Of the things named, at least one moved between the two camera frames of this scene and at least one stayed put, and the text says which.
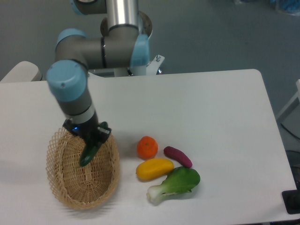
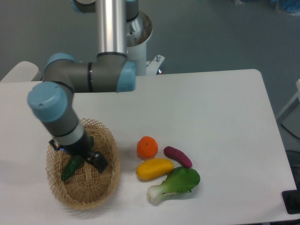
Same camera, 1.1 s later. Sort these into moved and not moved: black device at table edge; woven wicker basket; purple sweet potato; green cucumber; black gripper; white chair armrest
Moved: green cucumber; black gripper
Not moved: woven wicker basket; white chair armrest; black device at table edge; purple sweet potato
